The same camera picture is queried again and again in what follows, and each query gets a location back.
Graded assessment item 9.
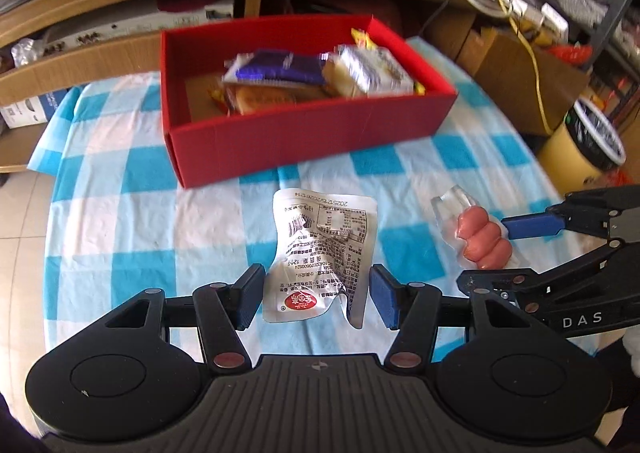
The brown cardboard box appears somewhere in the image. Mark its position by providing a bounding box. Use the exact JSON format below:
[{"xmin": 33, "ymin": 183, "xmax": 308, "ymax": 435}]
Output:
[{"xmin": 425, "ymin": 10, "xmax": 593, "ymax": 136}]

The silver audio receiver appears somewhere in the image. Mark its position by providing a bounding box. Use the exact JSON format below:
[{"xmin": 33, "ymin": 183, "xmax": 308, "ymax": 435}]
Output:
[{"xmin": 42, "ymin": 3, "xmax": 236, "ymax": 56}]

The yellow trash bin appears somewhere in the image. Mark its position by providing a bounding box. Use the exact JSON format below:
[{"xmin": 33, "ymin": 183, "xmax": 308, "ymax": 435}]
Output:
[{"xmin": 537, "ymin": 98, "xmax": 628, "ymax": 191}]

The white packet red logo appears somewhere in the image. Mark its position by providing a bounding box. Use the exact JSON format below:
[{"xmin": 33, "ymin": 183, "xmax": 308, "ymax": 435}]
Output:
[{"xmin": 261, "ymin": 188, "xmax": 378, "ymax": 330}]

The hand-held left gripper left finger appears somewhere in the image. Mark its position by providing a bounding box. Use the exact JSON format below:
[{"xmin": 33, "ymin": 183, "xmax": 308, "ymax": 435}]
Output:
[{"xmin": 102, "ymin": 263, "xmax": 267, "ymax": 375}]

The red plastic bag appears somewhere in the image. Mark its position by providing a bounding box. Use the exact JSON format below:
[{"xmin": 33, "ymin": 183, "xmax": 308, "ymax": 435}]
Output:
[{"xmin": 547, "ymin": 44, "xmax": 593, "ymax": 69}]

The white cardboard box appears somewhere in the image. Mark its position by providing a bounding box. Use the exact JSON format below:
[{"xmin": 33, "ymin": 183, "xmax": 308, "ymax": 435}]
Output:
[{"xmin": 0, "ymin": 88, "xmax": 68, "ymax": 129}]

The clear sausage packet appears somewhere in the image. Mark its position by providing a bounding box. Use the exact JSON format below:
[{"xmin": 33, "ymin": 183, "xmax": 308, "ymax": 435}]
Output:
[{"xmin": 431, "ymin": 186, "xmax": 513, "ymax": 270}]

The person's right forearm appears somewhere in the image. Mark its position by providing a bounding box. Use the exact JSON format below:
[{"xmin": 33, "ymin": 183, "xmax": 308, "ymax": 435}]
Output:
[{"xmin": 592, "ymin": 330, "xmax": 640, "ymax": 434}]

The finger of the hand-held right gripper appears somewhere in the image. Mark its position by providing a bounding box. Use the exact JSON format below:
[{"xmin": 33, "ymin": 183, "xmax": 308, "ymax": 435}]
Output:
[
  {"xmin": 457, "ymin": 239, "xmax": 626, "ymax": 308},
  {"xmin": 500, "ymin": 186, "xmax": 640, "ymax": 240}
]

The white power strip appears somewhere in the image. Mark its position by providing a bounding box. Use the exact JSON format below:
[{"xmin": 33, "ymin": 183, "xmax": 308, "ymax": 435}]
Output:
[{"xmin": 540, "ymin": 3, "xmax": 571, "ymax": 34}]

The orange bread packet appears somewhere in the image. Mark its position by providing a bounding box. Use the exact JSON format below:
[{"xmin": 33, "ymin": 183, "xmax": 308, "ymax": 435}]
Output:
[{"xmin": 225, "ymin": 83, "xmax": 331, "ymax": 116}]

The clear plastic bag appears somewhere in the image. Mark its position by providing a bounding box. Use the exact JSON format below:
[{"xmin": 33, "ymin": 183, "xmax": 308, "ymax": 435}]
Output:
[{"xmin": 11, "ymin": 37, "xmax": 46, "ymax": 69}]

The yellow cable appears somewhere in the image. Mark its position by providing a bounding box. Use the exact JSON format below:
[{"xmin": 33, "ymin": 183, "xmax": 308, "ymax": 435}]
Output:
[{"xmin": 375, "ymin": 0, "xmax": 561, "ymax": 131}]

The purple snack packet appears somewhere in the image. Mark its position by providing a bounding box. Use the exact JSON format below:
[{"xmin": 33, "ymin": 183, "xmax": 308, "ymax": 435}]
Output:
[{"xmin": 222, "ymin": 49, "xmax": 326, "ymax": 86}]

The red cardboard box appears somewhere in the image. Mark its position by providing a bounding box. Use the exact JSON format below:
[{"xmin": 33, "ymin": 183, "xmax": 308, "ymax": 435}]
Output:
[{"xmin": 160, "ymin": 14, "xmax": 458, "ymax": 190}]

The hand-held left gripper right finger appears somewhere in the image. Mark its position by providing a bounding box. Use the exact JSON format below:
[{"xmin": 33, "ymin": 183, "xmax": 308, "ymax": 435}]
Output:
[{"xmin": 369, "ymin": 264, "xmax": 538, "ymax": 370}]

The silver wrapped cake packet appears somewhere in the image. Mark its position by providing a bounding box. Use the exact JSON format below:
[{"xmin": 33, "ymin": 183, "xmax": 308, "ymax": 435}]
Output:
[{"xmin": 322, "ymin": 46, "xmax": 416, "ymax": 96}]

